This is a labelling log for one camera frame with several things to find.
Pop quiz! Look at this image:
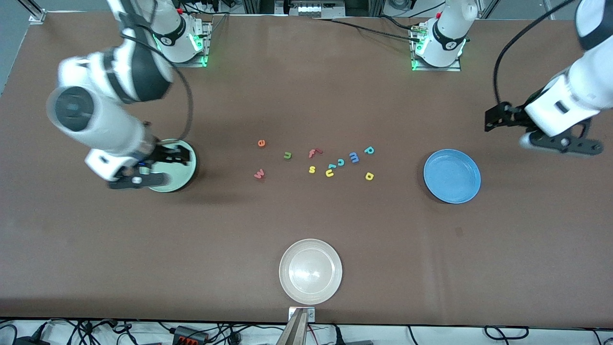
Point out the grey control box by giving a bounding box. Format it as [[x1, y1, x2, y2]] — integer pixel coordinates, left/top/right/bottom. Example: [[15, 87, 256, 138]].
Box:
[[275, 0, 346, 18]]

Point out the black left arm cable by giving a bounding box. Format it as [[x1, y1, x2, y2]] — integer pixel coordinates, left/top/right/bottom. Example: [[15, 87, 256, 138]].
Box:
[[493, 0, 578, 106]]

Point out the aluminium frame post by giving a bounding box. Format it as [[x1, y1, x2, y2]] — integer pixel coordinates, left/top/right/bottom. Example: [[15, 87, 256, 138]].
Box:
[[18, 0, 47, 24]]

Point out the black looped cable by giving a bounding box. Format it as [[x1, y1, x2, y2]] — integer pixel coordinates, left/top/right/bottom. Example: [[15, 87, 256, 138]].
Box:
[[483, 325, 530, 341]]

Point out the aluminium camera post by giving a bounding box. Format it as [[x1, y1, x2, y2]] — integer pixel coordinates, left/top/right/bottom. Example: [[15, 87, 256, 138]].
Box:
[[276, 308, 310, 345]]

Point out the brown table cover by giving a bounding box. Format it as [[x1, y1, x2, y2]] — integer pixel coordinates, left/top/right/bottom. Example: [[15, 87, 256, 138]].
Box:
[[0, 11, 613, 330]]

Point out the beige plate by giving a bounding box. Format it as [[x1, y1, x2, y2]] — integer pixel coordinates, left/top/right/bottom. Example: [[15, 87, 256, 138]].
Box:
[[279, 239, 343, 305]]

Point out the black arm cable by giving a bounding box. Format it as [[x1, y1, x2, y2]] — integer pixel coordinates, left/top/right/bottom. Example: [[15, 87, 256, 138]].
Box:
[[493, 0, 578, 106], [117, 14, 195, 142]]

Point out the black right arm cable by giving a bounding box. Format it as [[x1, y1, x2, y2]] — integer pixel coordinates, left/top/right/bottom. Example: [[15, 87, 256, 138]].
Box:
[[117, 14, 195, 142]]

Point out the black cable across table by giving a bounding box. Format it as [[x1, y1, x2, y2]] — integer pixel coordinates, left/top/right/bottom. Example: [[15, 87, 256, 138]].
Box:
[[311, 14, 424, 44]]

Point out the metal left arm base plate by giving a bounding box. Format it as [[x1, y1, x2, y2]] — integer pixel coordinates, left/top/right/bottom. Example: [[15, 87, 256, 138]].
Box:
[[410, 28, 463, 73]]

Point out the blue plate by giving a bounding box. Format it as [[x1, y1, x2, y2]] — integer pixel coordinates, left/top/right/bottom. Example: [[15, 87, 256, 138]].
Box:
[[423, 149, 481, 205]]

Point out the black orange power strip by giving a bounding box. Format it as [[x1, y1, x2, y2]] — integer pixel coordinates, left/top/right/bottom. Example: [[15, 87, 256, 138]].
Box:
[[172, 325, 209, 345]]

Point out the green plate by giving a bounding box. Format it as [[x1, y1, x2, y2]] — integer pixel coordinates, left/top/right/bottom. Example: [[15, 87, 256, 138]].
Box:
[[146, 139, 197, 193]]

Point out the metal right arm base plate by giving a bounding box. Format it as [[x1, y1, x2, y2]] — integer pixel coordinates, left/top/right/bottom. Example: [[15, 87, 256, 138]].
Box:
[[189, 18, 214, 68]]

